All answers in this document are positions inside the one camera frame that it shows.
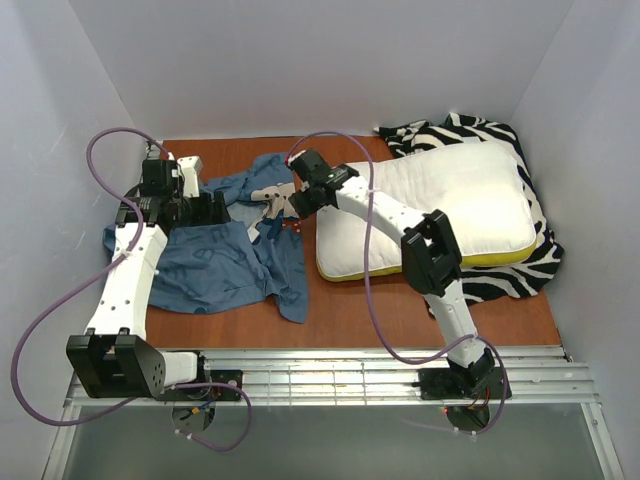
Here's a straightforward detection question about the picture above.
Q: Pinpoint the blue letter print pillowcase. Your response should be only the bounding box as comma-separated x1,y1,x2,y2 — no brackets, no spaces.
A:
104,154,309,324

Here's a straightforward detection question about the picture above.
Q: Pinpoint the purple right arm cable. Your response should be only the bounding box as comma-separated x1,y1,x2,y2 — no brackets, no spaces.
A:
288,131,511,437

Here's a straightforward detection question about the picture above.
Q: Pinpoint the zebra print blanket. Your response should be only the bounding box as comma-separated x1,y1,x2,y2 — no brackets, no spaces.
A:
374,112,565,306

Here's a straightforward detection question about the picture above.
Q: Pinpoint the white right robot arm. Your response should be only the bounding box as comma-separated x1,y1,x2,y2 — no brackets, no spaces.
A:
286,150,510,401

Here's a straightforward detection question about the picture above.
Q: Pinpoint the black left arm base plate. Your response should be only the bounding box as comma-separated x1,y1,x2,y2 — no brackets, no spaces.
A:
158,370,244,404

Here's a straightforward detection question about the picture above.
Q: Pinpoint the aluminium mounting rail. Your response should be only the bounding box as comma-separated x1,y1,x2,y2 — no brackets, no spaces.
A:
63,344,600,407

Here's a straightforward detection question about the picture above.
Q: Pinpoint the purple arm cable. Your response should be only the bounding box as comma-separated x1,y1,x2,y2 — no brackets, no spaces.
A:
10,128,252,453
288,131,511,437

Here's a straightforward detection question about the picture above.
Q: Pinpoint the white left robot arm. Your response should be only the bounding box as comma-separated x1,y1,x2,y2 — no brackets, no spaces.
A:
66,156,230,398

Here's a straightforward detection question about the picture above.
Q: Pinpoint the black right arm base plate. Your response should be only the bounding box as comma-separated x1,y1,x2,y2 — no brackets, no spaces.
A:
411,367,512,400

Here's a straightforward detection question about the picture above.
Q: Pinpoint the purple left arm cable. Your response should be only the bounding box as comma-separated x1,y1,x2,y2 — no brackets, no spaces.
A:
10,128,252,453

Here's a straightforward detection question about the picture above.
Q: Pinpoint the white pillow with yellow edge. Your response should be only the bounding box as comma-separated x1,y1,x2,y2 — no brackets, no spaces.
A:
316,142,536,282

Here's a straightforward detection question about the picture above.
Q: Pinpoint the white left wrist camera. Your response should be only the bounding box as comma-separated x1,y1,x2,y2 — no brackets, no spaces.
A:
177,156,202,198

